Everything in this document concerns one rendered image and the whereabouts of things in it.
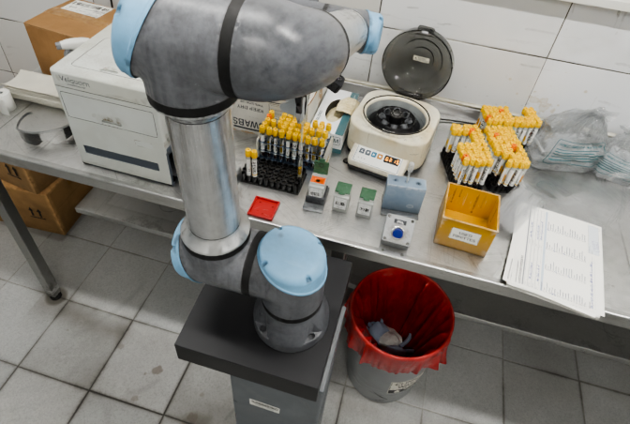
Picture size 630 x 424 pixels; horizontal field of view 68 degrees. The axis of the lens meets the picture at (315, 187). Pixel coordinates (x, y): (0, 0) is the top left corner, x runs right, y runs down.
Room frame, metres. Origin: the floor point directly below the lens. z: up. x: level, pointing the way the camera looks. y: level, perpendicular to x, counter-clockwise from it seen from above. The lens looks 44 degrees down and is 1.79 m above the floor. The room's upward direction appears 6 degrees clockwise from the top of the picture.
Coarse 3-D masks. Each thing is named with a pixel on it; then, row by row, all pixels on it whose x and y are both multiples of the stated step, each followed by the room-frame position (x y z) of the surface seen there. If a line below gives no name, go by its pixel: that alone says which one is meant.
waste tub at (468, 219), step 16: (448, 192) 0.90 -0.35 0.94; (464, 192) 0.89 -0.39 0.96; (480, 192) 0.88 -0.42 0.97; (448, 208) 0.90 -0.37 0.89; (464, 208) 0.89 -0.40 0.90; (480, 208) 0.88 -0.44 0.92; (496, 208) 0.84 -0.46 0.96; (448, 224) 0.78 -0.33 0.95; (464, 224) 0.77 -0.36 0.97; (480, 224) 0.85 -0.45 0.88; (496, 224) 0.78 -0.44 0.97; (448, 240) 0.77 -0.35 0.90; (464, 240) 0.76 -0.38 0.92; (480, 240) 0.75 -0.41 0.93
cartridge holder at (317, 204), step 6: (324, 192) 0.89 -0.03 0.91; (306, 198) 0.87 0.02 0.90; (312, 198) 0.86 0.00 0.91; (318, 198) 0.86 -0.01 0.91; (324, 198) 0.87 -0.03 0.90; (306, 204) 0.86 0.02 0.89; (312, 204) 0.86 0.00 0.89; (318, 204) 0.86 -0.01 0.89; (324, 204) 0.87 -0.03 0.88; (312, 210) 0.85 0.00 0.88; (318, 210) 0.84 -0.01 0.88
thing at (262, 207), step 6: (258, 198) 0.87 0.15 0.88; (264, 198) 0.87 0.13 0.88; (252, 204) 0.84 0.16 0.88; (258, 204) 0.85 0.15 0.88; (264, 204) 0.85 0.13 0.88; (270, 204) 0.85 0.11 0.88; (276, 204) 0.86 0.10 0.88; (252, 210) 0.83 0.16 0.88; (258, 210) 0.83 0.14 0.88; (264, 210) 0.83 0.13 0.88; (270, 210) 0.83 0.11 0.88; (276, 210) 0.83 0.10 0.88; (252, 216) 0.81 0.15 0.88; (258, 216) 0.81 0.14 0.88; (264, 216) 0.81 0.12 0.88; (270, 216) 0.81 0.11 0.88
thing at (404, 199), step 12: (396, 180) 0.89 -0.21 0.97; (420, 180) 0.90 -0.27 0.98; (384, 192) 0.88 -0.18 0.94; (396, 192) 0.87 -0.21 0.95; (408, 192) 0.87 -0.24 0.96; (420, 192) 0.87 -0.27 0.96; (384, 204) 0.87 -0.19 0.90; (396, 204) 0.87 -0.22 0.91; (408, 204) 0.87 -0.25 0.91; (420, 204) 0.87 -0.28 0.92; (408, 216) 0.86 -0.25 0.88
